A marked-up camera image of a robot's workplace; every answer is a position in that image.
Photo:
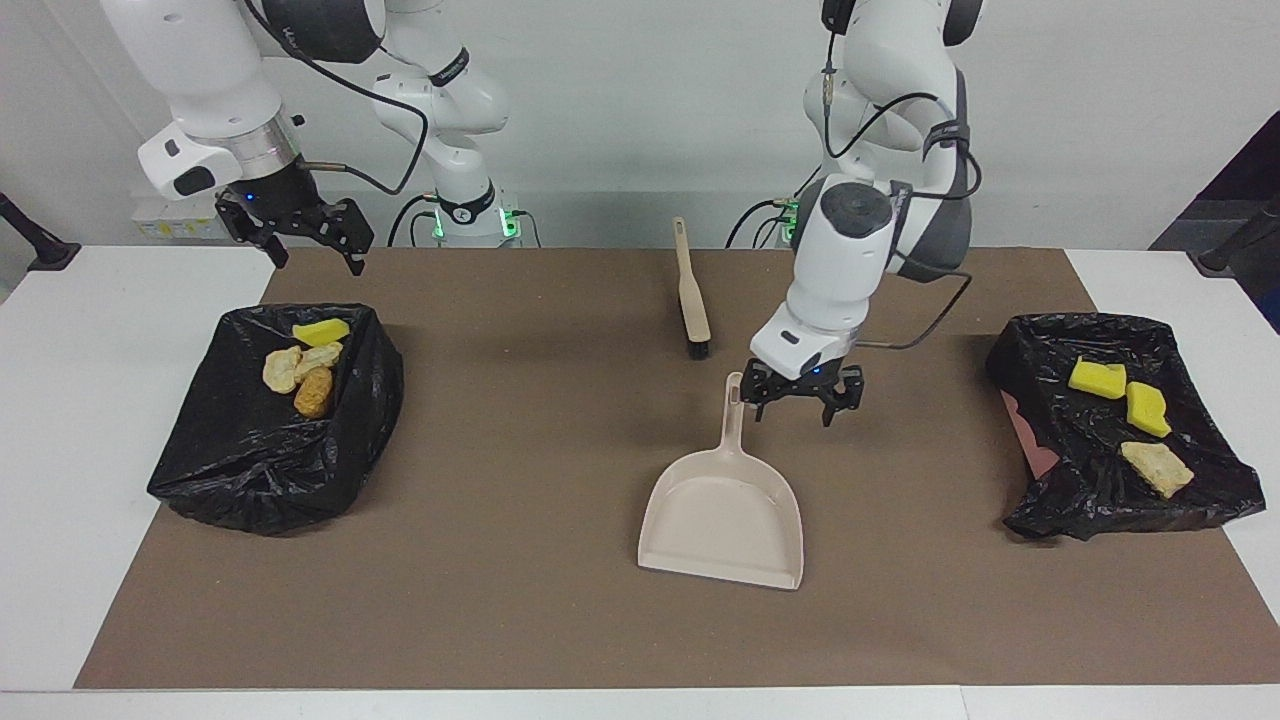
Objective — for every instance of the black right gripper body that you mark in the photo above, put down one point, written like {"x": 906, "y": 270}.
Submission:
{"x": 285, "y": 205}

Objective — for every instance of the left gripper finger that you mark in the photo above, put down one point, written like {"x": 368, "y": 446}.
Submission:
{"x": 758, "y": 402}
{"x": 842, "y": 400}

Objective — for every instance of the curled yellow green sponge piece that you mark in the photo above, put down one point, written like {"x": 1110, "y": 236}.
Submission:
{"x": 1095, "y": 378}

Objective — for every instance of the pale yellow toy pastry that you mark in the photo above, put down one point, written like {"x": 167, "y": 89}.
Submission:
{"x": 322, "y": 358}

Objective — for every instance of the orange striped toy croissant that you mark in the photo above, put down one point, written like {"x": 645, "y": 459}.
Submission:
{"x": 1155, "y": 468}
{"x": 282, "y": 370}

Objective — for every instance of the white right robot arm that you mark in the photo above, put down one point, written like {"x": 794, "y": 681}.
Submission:
{"x": 200, "y": 70}

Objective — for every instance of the brown cracked toy bread roll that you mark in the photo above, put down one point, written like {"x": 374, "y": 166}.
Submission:
{"x": 314, "y": 392}

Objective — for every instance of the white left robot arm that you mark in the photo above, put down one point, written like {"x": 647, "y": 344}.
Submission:
{"x": 840, "y": 260}

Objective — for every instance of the white power strip box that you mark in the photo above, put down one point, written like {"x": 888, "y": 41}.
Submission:
{"x": 165, "y": 228}

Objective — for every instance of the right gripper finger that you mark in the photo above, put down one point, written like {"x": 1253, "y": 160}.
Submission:
{"x": 268, "y": 245}
{"x": 355, "y": 235}

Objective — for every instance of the black trash bag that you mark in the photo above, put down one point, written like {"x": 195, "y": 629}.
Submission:
{"x": 1080, "y": 480}
{"x": 230, "y": 470}

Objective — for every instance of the beige plastic dustpan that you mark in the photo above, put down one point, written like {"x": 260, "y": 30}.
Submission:
{"x": 720, "y": 520}

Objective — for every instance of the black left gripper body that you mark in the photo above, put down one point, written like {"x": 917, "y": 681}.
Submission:
{"x": 800, "y": 385}

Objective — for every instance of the beige brush with black bristles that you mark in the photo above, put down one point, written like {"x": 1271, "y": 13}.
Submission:
{"x": 692, "y": 300}

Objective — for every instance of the plain yellow sponge piece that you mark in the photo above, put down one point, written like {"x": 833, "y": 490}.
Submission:
{"x": 1148, "y": 410}

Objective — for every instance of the black stand foot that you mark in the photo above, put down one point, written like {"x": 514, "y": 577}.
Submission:
{"x": 45, "y": 250}
{"x": 1225, "y": 258}

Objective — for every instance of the pink bin box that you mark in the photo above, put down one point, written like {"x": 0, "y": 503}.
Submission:
{"x": 1030, "y": 440}

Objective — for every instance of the brown table mat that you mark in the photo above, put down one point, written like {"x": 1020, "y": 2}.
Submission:
{"x": 500, "y": 600}

